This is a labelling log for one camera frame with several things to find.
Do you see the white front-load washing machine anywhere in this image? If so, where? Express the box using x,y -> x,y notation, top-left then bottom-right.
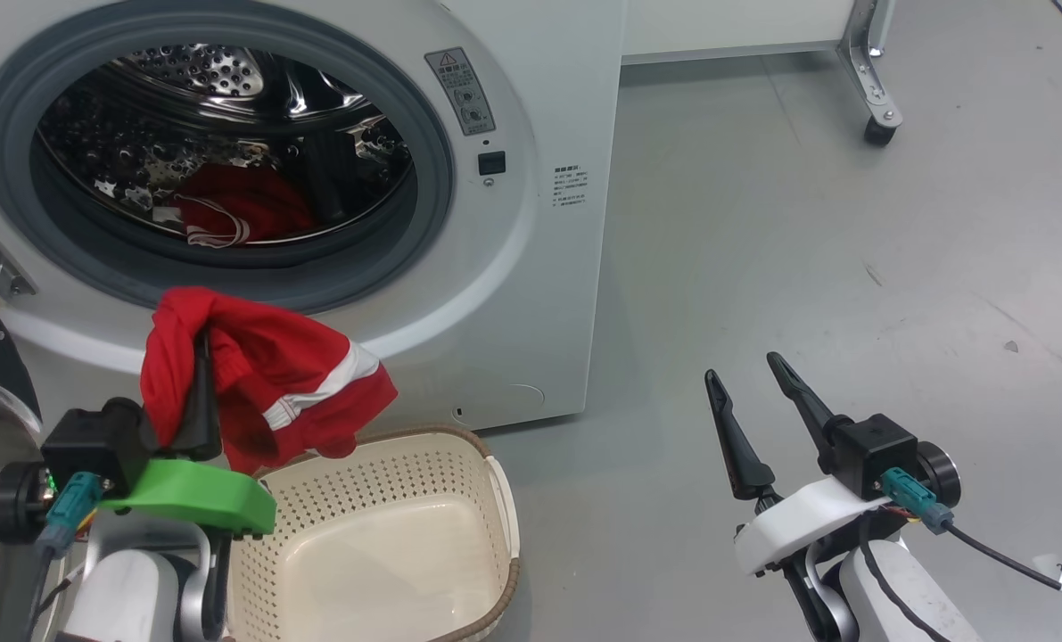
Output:
0,0 -> 628,433

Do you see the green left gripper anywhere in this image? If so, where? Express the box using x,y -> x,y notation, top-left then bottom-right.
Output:
98,330 -> 278,540

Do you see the grey warning sticker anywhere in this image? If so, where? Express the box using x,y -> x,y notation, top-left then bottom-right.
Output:
424,47 -> 497,136

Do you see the beige perforated laundry basket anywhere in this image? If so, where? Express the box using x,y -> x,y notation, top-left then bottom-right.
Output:
227,425 -> 523,642

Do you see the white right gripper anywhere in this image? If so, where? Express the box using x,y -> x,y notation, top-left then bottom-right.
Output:
704,351 -> 893,576

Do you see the metal frame leg with caster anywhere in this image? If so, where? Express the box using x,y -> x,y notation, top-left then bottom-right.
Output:
838,0 -> 904,148

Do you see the red garment striped trim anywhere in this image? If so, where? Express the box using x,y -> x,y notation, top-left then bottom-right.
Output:
169,163 -> 317,249

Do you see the red shorts white band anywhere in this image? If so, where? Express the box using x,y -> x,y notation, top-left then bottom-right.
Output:
140,287 -> 399,475

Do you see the white furniture panel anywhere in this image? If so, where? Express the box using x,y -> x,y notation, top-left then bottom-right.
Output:
622,0 -> 857,65

